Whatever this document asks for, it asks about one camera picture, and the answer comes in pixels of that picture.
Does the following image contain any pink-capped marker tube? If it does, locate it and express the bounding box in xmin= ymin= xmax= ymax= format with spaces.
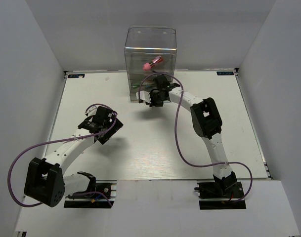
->
xmin=142 ymin=55 xmax=163 ymax=72

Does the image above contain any clear acrylic drawer organizer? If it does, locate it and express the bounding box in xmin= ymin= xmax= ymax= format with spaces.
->
xmin=125 ymin=26 xmax=177 ymax=102

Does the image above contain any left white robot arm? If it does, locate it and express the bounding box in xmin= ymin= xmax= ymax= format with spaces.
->
xmin=24 ymin=118 xmax=123 ymax=207

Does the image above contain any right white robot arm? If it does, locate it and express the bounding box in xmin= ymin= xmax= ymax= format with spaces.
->
xmin=145 ymin=73 xmax=237 ymax=197

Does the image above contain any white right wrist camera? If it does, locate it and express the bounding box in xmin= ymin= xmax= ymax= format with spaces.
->
xmin=136 ymin=91 xmax=151 ymax=104

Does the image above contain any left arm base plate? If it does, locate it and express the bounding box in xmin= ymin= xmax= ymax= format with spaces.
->
xmin=64 ymin=181 xmax=117 ymax=209

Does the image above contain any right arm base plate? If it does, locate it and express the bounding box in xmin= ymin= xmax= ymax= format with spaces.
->
xmin=194 ymin=182 xmax=246 ymax=210

